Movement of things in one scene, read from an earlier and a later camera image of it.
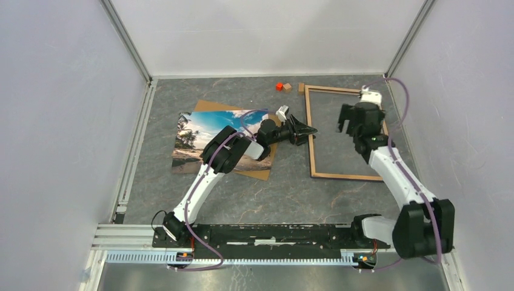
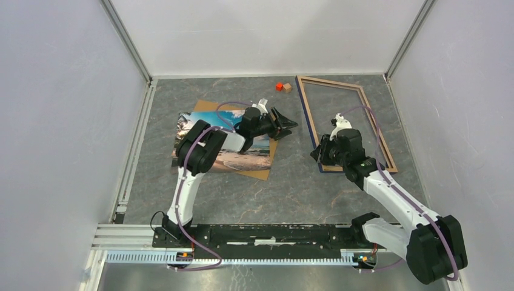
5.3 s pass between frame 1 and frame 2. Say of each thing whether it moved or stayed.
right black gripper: moved
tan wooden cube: stayed
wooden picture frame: moved
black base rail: stayed
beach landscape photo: stayed
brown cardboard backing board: stayed
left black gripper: moved
